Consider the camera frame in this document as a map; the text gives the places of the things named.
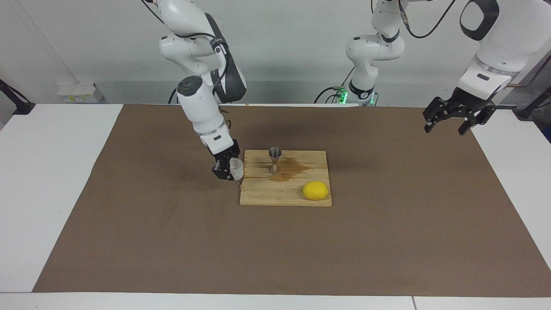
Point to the black clamp stand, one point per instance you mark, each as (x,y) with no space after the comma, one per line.
(525,114)
(23,107)

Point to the clear glass cup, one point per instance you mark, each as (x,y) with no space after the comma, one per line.
(237,170)

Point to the steel jigger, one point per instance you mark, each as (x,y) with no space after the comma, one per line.
(275,151)

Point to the wooden cutting board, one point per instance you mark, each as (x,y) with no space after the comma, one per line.
(267,193)

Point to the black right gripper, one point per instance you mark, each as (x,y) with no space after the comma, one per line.
(224,155)

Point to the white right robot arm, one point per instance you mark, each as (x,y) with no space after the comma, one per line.
(202,103)

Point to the brown table mat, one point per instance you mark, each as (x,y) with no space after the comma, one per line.
(172,241)

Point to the white power strip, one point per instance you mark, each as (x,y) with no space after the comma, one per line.
(77,92)

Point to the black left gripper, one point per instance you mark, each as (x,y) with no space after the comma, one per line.
(467,103)

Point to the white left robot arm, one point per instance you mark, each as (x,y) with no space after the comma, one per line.
(503,38)

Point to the yellow lemon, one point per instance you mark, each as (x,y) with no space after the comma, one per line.
(315,190)

